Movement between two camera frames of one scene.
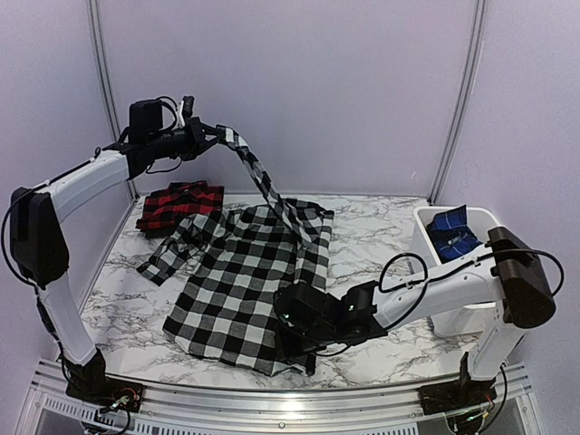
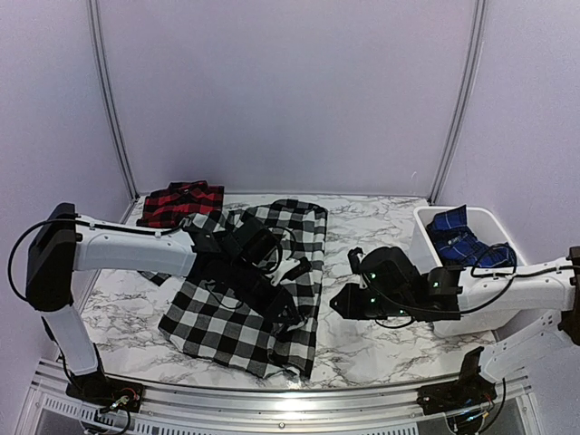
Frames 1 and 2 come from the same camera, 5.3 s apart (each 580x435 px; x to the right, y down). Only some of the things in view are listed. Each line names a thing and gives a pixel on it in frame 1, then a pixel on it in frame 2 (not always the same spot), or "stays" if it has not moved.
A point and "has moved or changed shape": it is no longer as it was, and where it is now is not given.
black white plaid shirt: [234, 261] has moved or changed shape
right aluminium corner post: [479, 23] stays
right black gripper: [285, 347] to [351, 309]
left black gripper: [197, 142] to [274, 306]
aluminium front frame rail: [192, 410] stays
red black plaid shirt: [164, 207] stays
